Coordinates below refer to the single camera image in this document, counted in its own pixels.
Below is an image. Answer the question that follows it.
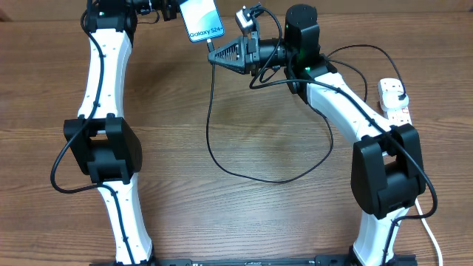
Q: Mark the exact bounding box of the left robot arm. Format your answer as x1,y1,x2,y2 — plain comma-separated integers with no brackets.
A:
50,0,180,265

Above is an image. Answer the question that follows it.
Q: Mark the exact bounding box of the black charger cable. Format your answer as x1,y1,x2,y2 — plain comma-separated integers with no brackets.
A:
205,38,407,185

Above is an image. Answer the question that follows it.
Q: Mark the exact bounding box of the white power strip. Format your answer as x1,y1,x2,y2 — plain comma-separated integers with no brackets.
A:
378,78,412,126

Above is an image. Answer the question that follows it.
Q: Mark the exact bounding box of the white charger plug adapter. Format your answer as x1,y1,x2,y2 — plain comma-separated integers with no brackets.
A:
380,91,409,112

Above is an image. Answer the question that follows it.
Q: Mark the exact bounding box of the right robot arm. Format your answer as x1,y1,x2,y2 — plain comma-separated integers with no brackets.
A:
208,4,432,265

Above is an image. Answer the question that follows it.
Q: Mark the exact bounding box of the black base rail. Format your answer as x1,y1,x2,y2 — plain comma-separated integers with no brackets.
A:
156,255,353,266

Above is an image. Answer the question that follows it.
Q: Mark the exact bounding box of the Galaxy smartphone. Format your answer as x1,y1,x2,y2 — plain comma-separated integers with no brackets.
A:
178,0,225,43

